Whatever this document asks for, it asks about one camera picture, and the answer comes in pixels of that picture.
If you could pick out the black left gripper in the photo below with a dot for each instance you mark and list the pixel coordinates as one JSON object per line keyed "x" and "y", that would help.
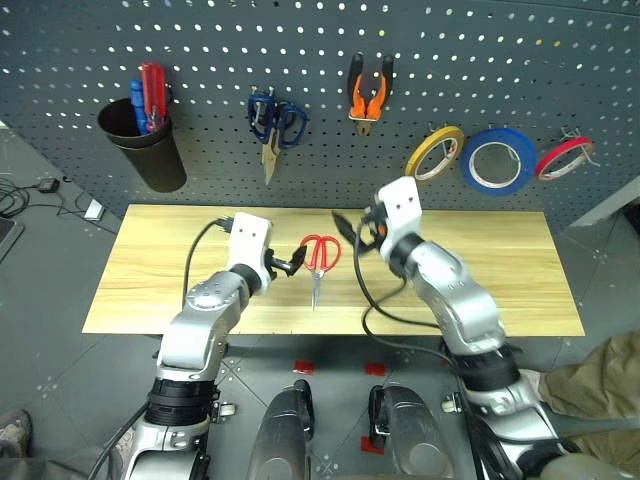
{"x": 278, "y": 265}

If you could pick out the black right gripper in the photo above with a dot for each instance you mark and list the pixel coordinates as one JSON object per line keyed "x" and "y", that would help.
{"x": 375, "y": 225}

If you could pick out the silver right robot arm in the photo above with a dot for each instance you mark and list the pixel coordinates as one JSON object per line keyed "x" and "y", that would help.
{"x": 455, "y": 300}

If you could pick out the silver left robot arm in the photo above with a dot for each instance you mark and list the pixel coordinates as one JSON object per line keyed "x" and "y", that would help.
{"x": 195, "y": 330}

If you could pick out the yellow tape roll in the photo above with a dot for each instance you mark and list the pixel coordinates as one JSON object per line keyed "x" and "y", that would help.
{"x": 419, "y": 155}

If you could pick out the metal pegboard hook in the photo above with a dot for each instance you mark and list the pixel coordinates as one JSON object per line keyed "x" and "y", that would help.
{"x": 575, "y": 134}
{"x": 257, "y": 107}

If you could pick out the blue tape roll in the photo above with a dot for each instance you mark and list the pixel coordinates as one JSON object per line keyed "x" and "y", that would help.
{"x": 522, "y": 155}

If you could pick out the dark grey pegboard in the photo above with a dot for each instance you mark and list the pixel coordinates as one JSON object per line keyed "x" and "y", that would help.
{"x": 300, "y": 35}

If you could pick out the red tape roll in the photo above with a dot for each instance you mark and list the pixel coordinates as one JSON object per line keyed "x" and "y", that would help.
{"x": 560, "y": 155}

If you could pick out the orange black pliers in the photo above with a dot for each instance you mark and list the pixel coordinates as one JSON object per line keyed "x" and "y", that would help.
{"x": 371, "y": 100}

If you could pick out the small caster wheel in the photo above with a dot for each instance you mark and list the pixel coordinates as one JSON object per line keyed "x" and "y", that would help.
{"x": 225, "y": 412}
{"x": 451, "y": 402}

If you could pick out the dark rounded robot leg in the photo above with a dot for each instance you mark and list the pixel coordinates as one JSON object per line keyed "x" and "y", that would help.
{"x": 415, "y": 435}
{"x": 280, "y": 435}

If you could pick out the black plastic cup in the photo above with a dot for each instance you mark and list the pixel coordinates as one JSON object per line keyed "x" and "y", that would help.
{"x": 152, "y": 155}

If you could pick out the black power adapter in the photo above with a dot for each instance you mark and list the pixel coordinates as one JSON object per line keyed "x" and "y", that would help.
{"x": 48, "y": 185}

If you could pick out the khaki trouser leg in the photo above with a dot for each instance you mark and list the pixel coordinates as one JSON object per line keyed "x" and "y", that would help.
{"x": 595, "y": 385}

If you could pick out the grey laptop edge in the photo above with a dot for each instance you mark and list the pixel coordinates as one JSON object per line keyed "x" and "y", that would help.
{"x": 7, "y": 237}

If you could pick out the grey brown shoe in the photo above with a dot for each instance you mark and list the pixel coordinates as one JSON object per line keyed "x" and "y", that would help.
{"x": 14, "y": 432}

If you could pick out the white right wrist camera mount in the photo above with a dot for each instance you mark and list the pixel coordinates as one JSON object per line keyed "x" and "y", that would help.
{"x": 400, "y": 210}

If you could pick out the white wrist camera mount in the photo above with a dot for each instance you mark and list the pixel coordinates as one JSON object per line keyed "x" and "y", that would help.
{"x": 400, "y": 210}
{"x": 247, "y": 240}

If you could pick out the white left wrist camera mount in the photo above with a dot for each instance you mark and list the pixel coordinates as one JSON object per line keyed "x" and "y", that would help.
{"x": 247, "y": 240}

